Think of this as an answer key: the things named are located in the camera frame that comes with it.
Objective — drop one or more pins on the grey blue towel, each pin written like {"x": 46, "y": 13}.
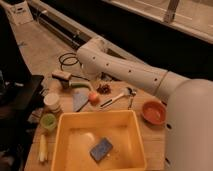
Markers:
{"x": 79, "y": 101}

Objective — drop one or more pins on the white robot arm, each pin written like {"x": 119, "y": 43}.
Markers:
{"x": 189, "y": 104}

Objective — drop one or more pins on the white paper cup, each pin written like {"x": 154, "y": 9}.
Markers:
{"x": 52, "y": 102}

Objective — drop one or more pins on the green plastic cup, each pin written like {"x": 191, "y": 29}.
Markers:
{"x": 48, "y": 122}

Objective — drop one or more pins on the orange toy block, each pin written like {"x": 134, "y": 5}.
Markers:
{"x": 93, "y": 98}

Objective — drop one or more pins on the metal spoon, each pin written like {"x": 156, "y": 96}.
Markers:
{"x": 132, "y": 95}

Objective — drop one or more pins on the green toy cucumber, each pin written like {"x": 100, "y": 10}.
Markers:
{"x": 80, "y": 85}

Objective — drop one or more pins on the wooden brush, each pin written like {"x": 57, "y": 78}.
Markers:
{"x": 61, "y": 75}

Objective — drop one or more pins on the orange bowl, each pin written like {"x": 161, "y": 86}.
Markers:
{"x": 154, "y": 112}

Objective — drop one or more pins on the yellow plastic tub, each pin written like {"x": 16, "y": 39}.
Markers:
{"x": 78, "y": 133}

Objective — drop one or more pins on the blue sponge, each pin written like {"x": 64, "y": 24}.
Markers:
{"x": 101, "y": 149}

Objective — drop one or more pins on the pale yellow corn toy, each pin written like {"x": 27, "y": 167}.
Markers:
{"x": 43, "y": 150}

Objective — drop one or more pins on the white box with label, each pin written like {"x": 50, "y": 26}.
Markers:
{"x": 19, "y": 14}

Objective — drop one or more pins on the white spoon black handle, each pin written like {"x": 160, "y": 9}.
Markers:
{"x": 125, "y": 92}

